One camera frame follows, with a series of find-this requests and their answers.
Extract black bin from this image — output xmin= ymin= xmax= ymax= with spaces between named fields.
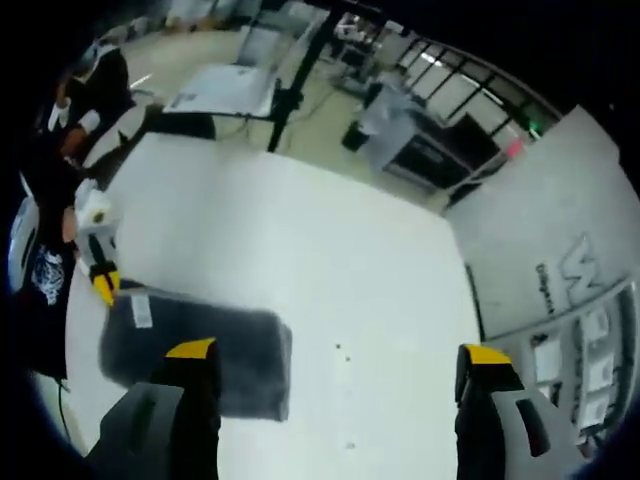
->
xmin=342 ymin=122 xmax=370 ymax=152

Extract grey towel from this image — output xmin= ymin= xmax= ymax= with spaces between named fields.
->
xmin=98 ymin=279 xmax=295 ymax=424

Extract black tripod stand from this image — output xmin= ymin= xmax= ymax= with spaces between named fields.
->
xmin=209 ymin=0 xmax=344 ymax=154

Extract row of white storage bins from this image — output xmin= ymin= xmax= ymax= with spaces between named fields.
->
xmin=532 ymin=304 xmax=624 ymax=431

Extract white worn device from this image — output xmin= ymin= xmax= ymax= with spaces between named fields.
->
xmin=8 ymin=197 xmax=42 ymax=294

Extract grey covered machine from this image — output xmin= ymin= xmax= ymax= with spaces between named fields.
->
xmin=359 ymin=82 xmax=426 ymax=169

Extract grey metal shelf unit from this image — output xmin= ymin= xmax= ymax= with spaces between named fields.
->
xmin=519 ymin=279 xmax=640 ymax=446

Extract dark cabinet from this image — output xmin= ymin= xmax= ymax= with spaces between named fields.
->
xmin=384 ymin=112 xmax=501 ymax=194

